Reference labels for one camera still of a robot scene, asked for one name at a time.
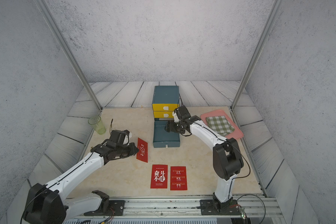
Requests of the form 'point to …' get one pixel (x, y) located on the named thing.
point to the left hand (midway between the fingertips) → (141, 150)
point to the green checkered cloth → (220, 125)
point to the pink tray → (237, 134)
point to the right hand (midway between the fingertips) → (169, 128)
